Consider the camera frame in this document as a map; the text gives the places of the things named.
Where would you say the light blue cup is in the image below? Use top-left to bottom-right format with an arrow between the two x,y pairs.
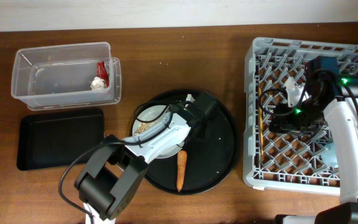
321,142 -> 339,169

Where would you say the grey plate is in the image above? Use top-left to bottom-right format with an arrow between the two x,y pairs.
132,105 -> 185,159

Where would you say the red sauce packet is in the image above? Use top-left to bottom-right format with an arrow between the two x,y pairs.
96,61 -> 109,88

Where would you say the white napkin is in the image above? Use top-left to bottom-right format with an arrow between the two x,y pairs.
90,77 -> 107,90

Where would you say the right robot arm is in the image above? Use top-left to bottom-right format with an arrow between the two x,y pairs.
268,56 -> 358,223

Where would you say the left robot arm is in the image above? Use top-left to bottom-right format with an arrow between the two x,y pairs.
74,91 -> 218,223

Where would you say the grey dishwasher rack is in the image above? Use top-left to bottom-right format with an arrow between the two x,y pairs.
242,37 -> 358,195

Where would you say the round black tray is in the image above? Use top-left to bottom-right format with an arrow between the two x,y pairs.
145,101 -> 240,195

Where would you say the orange carrot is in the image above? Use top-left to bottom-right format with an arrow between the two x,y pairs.
177,151 -> 187,192

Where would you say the food scraps and rice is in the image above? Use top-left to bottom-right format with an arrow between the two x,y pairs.
132,121 -> 158,135

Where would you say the clear plastic bin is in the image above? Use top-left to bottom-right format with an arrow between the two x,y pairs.
11,42 -> 122,111

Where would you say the black rectangular tray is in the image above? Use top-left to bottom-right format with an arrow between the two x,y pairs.
17,108 -> 104,170

